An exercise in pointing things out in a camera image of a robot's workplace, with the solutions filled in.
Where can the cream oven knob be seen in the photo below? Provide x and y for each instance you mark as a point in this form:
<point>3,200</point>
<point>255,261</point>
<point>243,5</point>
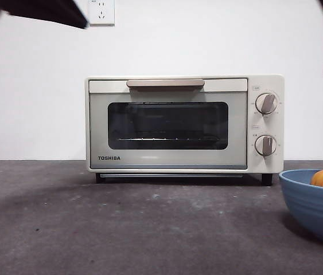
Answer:
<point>266,103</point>
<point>265,145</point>

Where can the cream Toshiba toaster oven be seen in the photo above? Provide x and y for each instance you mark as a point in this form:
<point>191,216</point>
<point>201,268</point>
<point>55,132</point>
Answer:
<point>266,83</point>

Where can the blue bowl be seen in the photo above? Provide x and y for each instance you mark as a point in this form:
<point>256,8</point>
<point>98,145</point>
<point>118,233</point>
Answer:
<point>316,209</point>

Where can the white wall socket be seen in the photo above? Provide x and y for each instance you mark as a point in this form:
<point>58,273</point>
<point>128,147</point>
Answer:
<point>104,13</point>

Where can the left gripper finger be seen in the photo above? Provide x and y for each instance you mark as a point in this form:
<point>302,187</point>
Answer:
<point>35,8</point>

